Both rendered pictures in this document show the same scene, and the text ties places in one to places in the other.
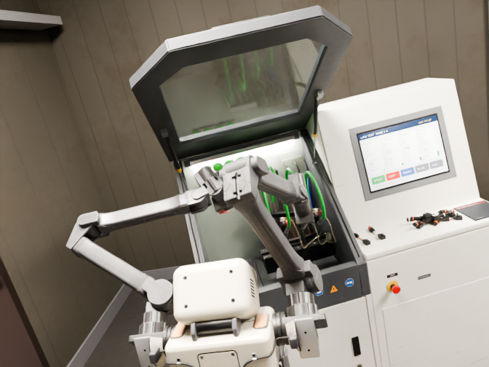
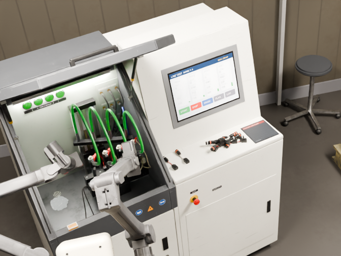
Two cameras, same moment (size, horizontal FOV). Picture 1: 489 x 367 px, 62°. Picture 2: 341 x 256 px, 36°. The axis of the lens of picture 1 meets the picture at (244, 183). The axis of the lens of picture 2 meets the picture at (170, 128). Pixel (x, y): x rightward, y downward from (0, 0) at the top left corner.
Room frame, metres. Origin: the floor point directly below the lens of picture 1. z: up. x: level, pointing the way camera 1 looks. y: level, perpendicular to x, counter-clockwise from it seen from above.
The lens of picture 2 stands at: (-0.40, 0.20, 2.90)
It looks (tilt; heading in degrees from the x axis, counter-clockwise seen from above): 38 degrees down; 342
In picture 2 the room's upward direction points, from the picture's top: 6 degrees counter-clockwise
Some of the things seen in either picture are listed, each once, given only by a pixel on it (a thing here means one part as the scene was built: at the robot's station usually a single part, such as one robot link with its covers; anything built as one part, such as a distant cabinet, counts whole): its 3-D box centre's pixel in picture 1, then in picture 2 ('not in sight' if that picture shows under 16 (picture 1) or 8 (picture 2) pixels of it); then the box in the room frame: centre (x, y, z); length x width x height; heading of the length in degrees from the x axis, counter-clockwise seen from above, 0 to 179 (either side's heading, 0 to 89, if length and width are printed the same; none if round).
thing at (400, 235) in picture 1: (427, 227); (220, 148); (1.66, -0.77, 0.96); 0.70 x 0.22 x 0.03; 95
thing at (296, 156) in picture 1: (296, 180); (111, 105); (2.03, -0.27, 1.20); 0.13 x 0.03 x 0.31; 95
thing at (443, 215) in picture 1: (434, 216); (226, 140); (1.67, -0.80, 1.01); 0.23 x 0.11 x 0.06; 95
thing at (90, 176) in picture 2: (298, 258); (117, 179); (1.75, -0.17, 0.91); 0.34 x 0.10 x 0.15; 95
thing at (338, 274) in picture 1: (289, 298); (115, 220); (1.51, -0.08, 0.87); 0.62 x 0.04 x 0.16; 95
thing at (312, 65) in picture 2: not in sight; (312, 92); (2.69, -2.12, 0.27); 0.52 x 0.49 x 0.55; 75
